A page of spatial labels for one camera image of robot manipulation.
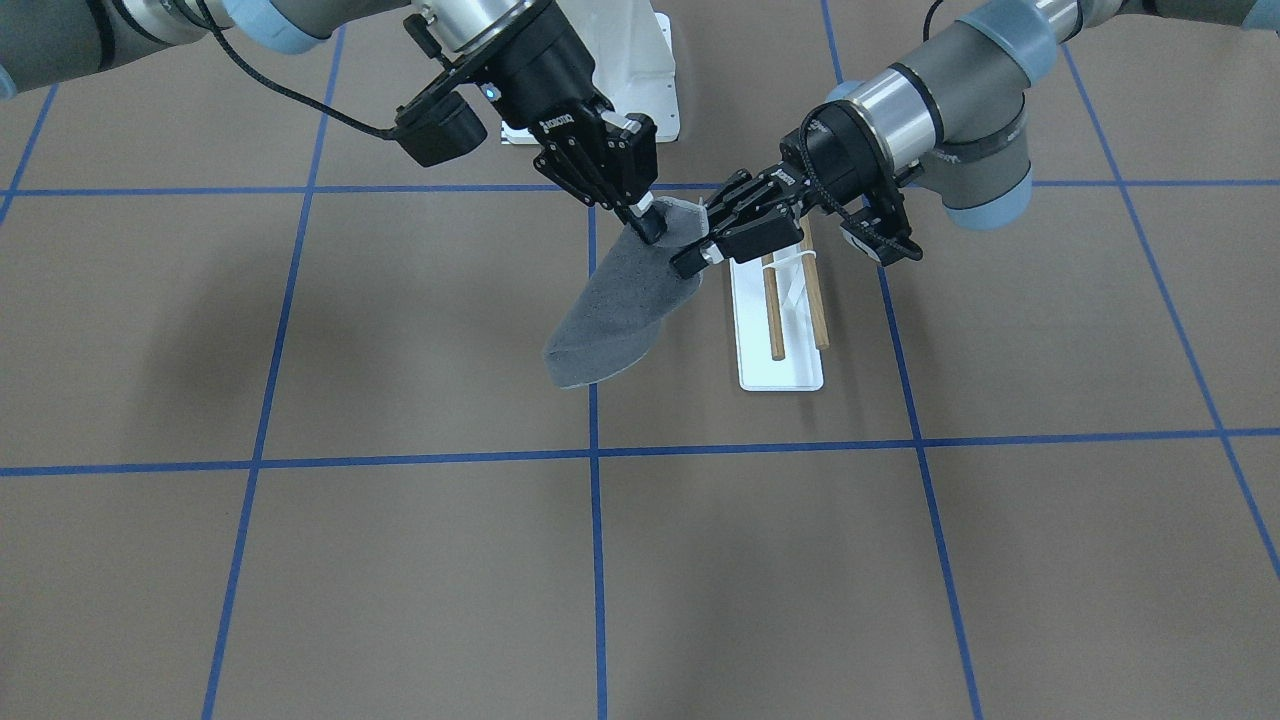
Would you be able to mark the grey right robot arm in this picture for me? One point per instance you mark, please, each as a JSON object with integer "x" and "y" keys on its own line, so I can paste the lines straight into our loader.
{"x": 48, "y": 42}

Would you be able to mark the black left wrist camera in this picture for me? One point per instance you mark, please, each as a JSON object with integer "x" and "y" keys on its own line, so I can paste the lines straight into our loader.
{"x": 881, "y": 229}

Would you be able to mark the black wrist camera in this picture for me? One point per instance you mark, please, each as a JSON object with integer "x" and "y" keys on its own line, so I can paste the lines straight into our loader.
{"x": 881, "y": 229}
{"x": 435, "y": 131}

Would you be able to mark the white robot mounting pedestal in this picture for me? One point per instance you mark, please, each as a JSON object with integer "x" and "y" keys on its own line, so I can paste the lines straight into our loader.
{"x": 630, "y": 42}

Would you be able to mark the wooden rack dowel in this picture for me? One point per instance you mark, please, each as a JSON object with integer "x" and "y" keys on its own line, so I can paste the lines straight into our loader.
{"x": 811, "y": 277}
{"x": 773, "y": 312}

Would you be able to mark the grey-blue microfibre towel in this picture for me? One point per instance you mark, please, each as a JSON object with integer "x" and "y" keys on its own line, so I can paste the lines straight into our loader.
{"x": 618, "y": 317}

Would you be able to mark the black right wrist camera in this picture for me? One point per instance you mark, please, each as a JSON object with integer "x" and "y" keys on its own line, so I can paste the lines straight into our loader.
{"x": 435, "y": 131}

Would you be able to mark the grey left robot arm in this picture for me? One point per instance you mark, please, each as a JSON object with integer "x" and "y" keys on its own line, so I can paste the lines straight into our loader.
{"x": 950, "y": 116}

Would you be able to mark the white rack base plate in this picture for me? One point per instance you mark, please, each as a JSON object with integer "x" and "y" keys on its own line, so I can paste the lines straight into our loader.
{"x": 802, "y": 370}

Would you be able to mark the white rack centre bracket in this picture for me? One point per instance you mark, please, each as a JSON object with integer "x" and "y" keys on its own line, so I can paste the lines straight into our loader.
{"x": 789, "y": 270}

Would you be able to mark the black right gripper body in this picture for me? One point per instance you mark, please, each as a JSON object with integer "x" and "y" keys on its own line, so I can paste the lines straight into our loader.
{"x": 543, "y": 82}

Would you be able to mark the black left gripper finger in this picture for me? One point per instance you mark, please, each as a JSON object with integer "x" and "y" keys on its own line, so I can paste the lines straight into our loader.
{"x": 690, "y": 262}
{"x": 648, "y": 221}

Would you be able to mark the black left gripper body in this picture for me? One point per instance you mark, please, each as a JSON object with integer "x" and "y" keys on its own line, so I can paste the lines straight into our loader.
{"x": 838, "y": 150}

